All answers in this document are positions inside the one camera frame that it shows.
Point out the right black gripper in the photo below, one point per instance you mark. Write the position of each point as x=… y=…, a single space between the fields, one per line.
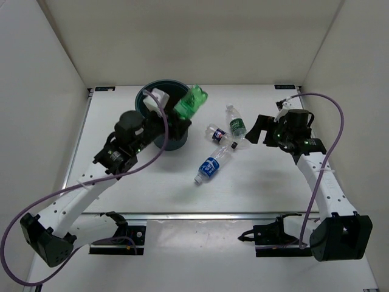
x=264 y=123

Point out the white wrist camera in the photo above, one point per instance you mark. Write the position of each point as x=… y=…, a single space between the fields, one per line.
x=155 y=99
x=283 y=107

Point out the clear bottle blue label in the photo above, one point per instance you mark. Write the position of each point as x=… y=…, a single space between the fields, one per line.
x=215 y=162

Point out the green plastic bottle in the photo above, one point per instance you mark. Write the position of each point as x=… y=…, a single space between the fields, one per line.
x=189 y=104

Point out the right black table label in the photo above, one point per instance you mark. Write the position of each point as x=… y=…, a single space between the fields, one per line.
x=284 y=87

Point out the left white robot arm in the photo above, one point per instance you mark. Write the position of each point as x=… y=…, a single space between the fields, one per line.
x=57 y=230

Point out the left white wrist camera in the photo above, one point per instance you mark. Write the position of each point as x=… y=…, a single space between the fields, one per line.
x=155 y=99

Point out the clear bottle green label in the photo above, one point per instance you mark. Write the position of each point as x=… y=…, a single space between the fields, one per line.
x=235 y=122

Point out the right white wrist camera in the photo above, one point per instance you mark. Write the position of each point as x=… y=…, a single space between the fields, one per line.
x=283 y=107

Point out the dark green plastic bin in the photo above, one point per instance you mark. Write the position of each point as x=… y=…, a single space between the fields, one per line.
x=175 y=90

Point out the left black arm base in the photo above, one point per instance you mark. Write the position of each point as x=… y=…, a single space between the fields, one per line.
x=128 y=240

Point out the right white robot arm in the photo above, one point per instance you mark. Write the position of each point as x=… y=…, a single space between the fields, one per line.
x=341 y=232

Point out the left black table label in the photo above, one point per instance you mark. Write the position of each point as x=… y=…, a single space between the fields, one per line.
x=104 y=88

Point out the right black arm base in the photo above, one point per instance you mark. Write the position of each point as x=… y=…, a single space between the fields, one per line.
x=271 y=240

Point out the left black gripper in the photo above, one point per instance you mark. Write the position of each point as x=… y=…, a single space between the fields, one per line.
x=174 y=118

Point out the black table label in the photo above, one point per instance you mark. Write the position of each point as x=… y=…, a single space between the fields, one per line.
x=104 y=88
x=284 y=87

